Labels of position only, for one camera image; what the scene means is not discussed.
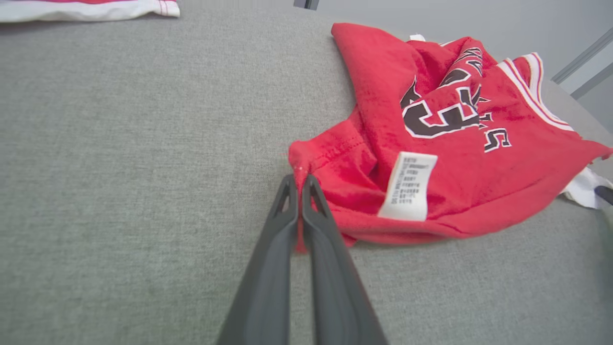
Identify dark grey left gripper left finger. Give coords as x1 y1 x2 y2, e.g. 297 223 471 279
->
216 173 300 345

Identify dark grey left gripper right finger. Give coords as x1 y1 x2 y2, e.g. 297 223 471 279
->
301 173 388 345

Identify red basketball jersey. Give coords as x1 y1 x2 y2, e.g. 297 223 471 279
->
287 23 613 253

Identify red shorts with white stripe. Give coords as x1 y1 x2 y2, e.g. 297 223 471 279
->
0 0 181 23

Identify grey metal partition frame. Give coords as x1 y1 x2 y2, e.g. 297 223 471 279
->
551 26 613 101

